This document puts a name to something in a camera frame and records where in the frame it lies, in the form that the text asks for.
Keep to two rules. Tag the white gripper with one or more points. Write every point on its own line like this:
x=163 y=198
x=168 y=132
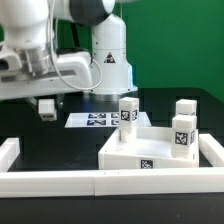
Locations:
x=20 y=79

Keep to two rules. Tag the white square tabletop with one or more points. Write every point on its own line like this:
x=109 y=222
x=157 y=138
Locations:
x=151 y=149

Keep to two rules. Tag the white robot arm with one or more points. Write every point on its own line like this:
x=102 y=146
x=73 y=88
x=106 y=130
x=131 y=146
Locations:
x=53 y=47

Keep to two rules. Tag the white marker tag sheet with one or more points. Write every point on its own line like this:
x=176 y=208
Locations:
x=94 y=119

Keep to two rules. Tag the white U-shaped obstacle fence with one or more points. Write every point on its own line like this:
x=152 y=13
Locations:
x=102 y=183

